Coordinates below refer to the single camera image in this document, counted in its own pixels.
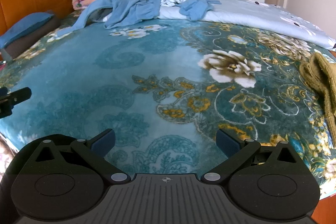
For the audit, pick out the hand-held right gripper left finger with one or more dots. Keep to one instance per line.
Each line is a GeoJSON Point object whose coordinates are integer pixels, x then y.
{"type": "Point", "coordinates": [106, 142]}

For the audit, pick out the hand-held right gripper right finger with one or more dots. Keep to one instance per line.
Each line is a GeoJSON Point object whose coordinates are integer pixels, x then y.
{"type": "Point", "coordinates": [225, 142]}

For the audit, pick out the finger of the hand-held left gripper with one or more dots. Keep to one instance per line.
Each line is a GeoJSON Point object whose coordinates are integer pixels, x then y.
{"type": "Point", "coordinates": [21, 94]}

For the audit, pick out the light blue long-sleeve shirt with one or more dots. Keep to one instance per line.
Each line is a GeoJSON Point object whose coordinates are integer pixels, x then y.
{"type": "Point", "coordinates": [131, 8]}

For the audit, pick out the pink floral bed sheet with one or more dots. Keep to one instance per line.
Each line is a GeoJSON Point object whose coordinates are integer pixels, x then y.
{"type": "Point", "coordinates": [6, 153]}

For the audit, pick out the teal floral blanket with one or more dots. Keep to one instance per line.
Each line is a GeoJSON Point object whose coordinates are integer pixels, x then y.
{"type": "Point", "coordinates": [105, 69]}

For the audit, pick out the grey garment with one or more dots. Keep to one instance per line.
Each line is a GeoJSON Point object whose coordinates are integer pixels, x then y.
{"type": "Point", "coordinates": [101, 14]}

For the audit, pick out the olive knit sweater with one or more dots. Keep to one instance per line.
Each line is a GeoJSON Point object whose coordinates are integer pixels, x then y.
{"type": "Point", "coordinates": [320, 77]}

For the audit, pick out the pale blue flowered quilt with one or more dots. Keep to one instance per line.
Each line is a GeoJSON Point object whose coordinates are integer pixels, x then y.
{"type": "Point", "coordinates": [236, 11]}

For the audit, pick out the small blue garment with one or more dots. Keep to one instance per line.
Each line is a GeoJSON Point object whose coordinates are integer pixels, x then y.
{"type": "Point", "coordinates": [195, 7]}

